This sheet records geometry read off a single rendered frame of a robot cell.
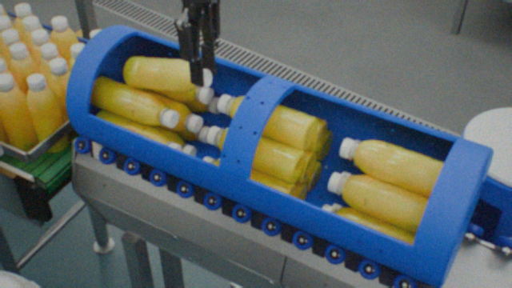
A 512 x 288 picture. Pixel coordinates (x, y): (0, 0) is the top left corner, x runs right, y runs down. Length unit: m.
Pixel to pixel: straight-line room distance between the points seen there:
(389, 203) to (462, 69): 2.44
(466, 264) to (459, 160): 0.32
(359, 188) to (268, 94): 0.26
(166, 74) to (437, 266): 0.67
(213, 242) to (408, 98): 2.02
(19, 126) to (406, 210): 0.96
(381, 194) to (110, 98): 0.64
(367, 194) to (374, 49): 2.48
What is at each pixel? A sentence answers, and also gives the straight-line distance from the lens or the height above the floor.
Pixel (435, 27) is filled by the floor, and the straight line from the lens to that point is 3.92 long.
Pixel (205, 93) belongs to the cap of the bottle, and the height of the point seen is 1.13.
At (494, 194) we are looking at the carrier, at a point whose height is 0.99.
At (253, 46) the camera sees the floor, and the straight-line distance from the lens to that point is 3.64.
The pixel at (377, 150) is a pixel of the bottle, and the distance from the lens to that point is 1.23.
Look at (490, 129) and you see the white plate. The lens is 1.59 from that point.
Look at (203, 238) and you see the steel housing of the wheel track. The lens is 1.51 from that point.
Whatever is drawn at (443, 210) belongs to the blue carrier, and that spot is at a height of 1.19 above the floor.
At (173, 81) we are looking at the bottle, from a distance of 1.38.
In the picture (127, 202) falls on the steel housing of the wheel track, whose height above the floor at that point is 0.86.
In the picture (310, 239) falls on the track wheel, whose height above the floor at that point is 0.97.
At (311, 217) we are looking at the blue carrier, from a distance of 1.24.
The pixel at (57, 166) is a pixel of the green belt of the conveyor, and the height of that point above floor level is 0.90.
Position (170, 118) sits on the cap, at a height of 1.13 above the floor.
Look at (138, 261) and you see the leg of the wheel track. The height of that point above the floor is 0.55.
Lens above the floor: 2.02
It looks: 43 degrees down
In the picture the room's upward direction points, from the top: straight up
